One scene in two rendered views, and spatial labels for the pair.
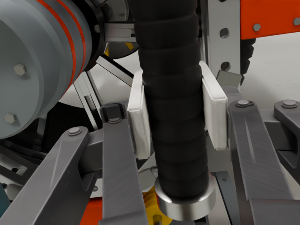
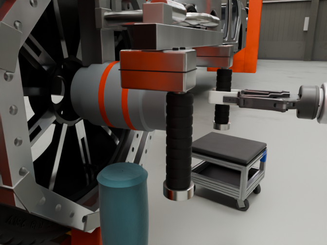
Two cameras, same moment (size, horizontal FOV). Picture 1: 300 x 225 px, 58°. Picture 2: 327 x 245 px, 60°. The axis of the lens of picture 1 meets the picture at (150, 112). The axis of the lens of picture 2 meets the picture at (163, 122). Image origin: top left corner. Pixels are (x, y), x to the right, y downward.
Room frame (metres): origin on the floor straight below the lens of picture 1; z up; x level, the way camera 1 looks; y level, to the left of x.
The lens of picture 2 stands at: (0.10, 0.68, 0.96)
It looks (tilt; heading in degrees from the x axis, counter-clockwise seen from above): 16 degrees down; 287
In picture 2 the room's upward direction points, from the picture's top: straight up
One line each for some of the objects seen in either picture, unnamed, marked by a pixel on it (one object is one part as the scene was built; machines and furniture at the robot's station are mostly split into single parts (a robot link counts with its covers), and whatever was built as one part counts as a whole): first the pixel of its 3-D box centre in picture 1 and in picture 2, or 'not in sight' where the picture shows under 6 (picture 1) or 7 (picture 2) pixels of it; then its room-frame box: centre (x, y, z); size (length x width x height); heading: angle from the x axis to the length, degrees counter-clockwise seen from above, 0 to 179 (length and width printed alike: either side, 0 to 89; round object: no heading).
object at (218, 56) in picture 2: not in sight; (212, 55); (0.19, -0.02, 0.93); 0.09 x 0.05 x 0.05; 176
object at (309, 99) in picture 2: not in sight; (294, 101); (0.00, 0.00, 0.83); 0.09 x 0.08 x 0.07; 176
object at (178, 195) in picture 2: not in sight; (179, 142); (0.18, 0.32, 0.83); 0.04 x 0.04 x 0.16
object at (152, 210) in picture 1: (156, 175); not in sight; (0.50, 0.01, 0.51); 0.29 x 0.06 x 0.06; 176
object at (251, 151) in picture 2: not in sight; (225, 168); (0.20, -1.03, 0.17); 0.43 x 0.36 x 0.34; 160
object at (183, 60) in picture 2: not in sight; (158, 67); (0.21, 0.32, 0.93); 0.09 x 0.05 x 0.05; 176
